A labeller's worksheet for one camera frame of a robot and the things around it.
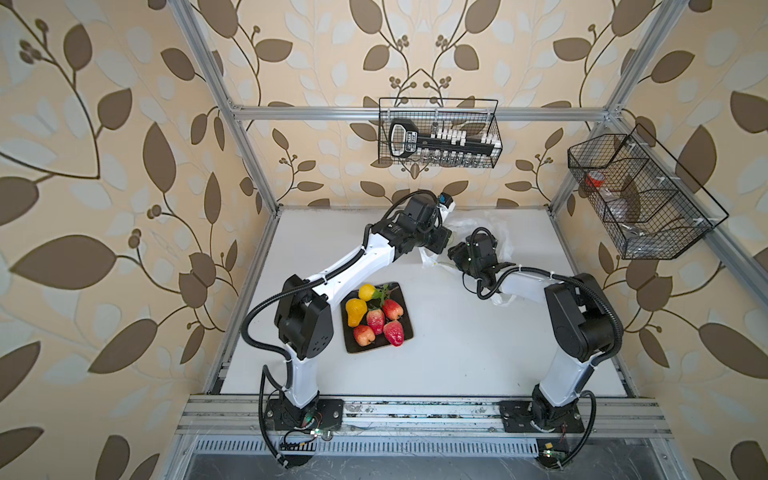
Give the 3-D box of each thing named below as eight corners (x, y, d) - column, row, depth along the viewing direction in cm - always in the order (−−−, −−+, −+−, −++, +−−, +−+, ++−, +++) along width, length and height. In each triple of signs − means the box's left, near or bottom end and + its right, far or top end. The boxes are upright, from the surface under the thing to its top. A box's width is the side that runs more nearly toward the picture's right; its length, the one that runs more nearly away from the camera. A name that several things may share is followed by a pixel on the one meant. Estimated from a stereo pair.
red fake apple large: (362, 350, 85) (361, 346, 83) (351, 333, 88) (350, 330, 86) (376, 339, 87) (376, 335, 85) (365, 323, 90) (365, 320, 88)
